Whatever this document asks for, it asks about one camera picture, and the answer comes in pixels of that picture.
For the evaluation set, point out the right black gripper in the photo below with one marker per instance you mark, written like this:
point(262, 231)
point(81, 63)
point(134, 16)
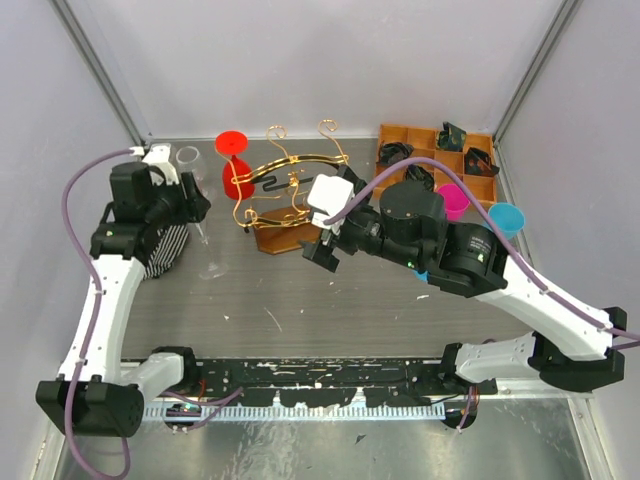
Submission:
point(320, 253)

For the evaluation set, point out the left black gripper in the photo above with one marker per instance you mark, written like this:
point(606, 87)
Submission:
point(194, 207)

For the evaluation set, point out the red wine glass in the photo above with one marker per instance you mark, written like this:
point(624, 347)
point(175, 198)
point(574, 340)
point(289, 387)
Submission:
point(231, 144)

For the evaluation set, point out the black white striped cloth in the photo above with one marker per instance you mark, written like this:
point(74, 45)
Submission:
point(172, 241)

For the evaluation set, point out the clear wine glass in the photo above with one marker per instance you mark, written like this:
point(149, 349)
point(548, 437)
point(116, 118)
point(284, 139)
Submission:
point(215, 267)
point(190, 160)

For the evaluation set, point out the pink wine glass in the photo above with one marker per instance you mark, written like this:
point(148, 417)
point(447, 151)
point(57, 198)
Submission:
point(456, 203)

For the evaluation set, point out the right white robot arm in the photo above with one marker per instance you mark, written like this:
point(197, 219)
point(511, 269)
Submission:
point(570, 345)

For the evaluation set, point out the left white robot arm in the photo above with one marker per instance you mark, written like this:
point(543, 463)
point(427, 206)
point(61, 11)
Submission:
point(91, 395)

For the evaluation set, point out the black sock in tray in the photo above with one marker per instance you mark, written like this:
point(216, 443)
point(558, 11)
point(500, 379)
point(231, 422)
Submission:
point(419, 174)
point(394, 152)

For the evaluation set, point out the wooden compartment tray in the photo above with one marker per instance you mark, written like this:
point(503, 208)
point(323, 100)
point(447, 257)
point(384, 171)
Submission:
point(424, 141)

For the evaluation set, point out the patterned dark sock in tray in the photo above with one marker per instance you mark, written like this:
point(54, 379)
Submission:
point(451, 138)

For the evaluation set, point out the dark sock right tray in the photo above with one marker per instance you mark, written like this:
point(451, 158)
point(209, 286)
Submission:
point(478, 162)

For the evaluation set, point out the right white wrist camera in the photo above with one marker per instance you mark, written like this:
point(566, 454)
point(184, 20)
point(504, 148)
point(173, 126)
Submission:
point(327, 197)

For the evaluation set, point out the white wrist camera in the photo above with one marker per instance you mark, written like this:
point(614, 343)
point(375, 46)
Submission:
point(327, 197)
point(160, 160)

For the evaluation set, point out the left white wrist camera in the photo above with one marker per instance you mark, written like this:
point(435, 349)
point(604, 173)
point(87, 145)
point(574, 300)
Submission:
point(160, 160)

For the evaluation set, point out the gold wire wine glass rack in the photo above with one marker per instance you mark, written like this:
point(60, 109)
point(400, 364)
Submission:
point(277, 213)

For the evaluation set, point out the black mounting base plate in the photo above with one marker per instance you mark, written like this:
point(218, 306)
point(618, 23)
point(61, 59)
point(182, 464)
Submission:
point(323, 382)

